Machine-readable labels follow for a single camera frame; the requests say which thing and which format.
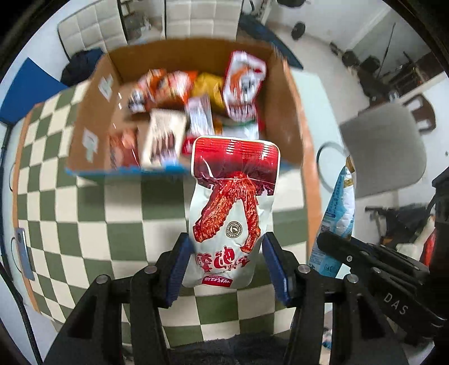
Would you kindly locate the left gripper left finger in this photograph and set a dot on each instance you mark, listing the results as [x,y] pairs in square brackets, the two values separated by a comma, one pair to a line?
[153,288]

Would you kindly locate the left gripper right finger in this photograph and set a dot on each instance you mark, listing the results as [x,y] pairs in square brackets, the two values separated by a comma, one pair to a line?
[297,286]

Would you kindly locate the light blue snack bag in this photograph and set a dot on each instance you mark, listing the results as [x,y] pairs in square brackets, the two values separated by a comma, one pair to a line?
[339,219]

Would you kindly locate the red white chicken wing packet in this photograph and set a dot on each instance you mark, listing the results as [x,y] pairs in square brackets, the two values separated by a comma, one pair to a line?
[230,209]

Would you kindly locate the red white chicken foot packet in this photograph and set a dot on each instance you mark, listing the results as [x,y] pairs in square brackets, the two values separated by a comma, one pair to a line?
[243,80]

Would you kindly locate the checkered green white mat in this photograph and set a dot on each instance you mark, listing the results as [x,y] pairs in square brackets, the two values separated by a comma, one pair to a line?
[77,229]

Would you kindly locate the brown biscuit packet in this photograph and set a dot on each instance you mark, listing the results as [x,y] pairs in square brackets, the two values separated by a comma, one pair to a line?
[124,149]

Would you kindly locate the grey chair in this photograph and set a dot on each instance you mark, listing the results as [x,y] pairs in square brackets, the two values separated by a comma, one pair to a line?
[386,149]

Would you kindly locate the Franzzi wafer packet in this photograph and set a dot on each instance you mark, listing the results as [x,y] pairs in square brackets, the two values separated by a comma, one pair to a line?
[164,139]

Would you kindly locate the white green radish packet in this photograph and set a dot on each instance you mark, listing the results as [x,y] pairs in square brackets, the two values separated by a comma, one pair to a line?
[247,130]

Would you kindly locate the white red text packet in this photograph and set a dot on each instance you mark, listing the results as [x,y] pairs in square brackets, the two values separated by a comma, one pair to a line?
[199,113]

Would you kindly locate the cardboard box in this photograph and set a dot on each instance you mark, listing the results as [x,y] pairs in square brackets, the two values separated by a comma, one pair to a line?
[104,108]

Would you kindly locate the orange panda noodle packet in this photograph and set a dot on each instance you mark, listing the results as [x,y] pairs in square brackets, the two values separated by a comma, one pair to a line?
[142,97]

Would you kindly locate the orange panda snack packet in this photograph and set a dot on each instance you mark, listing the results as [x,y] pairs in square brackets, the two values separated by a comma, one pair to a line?
[173,90]

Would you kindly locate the yellow snack packet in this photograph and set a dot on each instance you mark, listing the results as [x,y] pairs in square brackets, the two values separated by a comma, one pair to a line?
[210,85]

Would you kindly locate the dark blue cloth bundle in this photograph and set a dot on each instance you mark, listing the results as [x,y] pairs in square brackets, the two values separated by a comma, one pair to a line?
[81,66]

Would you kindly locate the blue foam pad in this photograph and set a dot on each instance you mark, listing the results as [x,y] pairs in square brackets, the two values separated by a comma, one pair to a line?
[31,85]

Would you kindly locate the black blue weight bench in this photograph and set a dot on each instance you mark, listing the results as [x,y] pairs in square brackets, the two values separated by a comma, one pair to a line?
[256,30]

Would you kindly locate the white quilted chair left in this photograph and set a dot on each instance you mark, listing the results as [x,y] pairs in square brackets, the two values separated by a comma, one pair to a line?
[98,25]

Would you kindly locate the white quilted chair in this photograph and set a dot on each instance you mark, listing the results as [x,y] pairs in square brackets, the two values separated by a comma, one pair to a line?
[98,25]
[203,18]

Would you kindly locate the white quilted chair centre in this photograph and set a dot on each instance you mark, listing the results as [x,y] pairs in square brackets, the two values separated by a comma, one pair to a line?
[203,18]

